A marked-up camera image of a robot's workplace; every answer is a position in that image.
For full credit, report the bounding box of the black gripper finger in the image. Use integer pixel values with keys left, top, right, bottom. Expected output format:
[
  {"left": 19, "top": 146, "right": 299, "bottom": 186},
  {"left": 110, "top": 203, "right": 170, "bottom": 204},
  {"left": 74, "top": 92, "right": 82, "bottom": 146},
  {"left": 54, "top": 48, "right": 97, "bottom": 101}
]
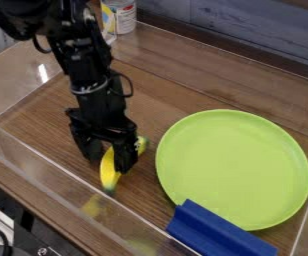
[
  {"left": 113, "top": 136, "right": 138, "bottom": 174},
  {"left": 70, "top": 124, "right": 102, "bottom": 162}
]

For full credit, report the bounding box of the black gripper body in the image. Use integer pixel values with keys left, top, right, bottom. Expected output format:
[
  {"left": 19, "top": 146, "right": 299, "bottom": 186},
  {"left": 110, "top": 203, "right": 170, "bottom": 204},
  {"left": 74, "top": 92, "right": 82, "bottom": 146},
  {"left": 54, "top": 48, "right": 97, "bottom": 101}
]
[{"left": 66, "top": 87, "right": 137, "bottom": 142}]

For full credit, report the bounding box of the yellow toy banana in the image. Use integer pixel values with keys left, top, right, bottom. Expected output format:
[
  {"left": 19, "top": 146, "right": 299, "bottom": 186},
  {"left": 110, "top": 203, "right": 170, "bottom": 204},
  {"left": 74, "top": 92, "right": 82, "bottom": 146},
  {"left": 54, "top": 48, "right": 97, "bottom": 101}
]
[{"left": 100, "top": 136, "right": 149, "bottom": 195}]

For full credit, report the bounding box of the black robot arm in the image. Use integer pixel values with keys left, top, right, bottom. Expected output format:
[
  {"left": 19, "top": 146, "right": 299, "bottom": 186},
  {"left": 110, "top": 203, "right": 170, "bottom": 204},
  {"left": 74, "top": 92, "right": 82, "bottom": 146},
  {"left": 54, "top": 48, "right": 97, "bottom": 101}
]
[{"left": 0, "top": 0, "right": 138, "bottom": 173}]

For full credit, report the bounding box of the green round plate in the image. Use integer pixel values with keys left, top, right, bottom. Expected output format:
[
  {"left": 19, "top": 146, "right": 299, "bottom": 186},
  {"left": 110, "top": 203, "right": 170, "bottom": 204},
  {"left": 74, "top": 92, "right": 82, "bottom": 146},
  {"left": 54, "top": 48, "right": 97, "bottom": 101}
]
[{"left": 156, "top": 109, "right": 308, "bottom": 231}]

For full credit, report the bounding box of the white labelled can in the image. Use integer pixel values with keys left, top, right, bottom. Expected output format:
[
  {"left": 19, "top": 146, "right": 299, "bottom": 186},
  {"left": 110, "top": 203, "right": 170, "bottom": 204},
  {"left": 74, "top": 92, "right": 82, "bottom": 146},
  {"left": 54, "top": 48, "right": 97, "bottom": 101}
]
[{"left": 101, "top": 0, "right": 137, "bottom": 35}]

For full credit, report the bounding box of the blue plastic block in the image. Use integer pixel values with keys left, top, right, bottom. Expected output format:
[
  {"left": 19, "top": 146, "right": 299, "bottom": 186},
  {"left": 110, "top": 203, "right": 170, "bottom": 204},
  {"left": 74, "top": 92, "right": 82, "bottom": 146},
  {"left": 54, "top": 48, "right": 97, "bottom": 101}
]
[{"left": 166, "top": 200, "right": 279, "bottom": 256}]

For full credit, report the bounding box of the clear acrylic enclosure wall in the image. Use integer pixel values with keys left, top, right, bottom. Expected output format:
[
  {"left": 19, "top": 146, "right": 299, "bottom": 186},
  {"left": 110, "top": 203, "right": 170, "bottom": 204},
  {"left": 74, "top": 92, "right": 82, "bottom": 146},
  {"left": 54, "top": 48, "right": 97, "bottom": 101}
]
[{"left": 0, "top": 24, "right": 308, "bottom": 256}]

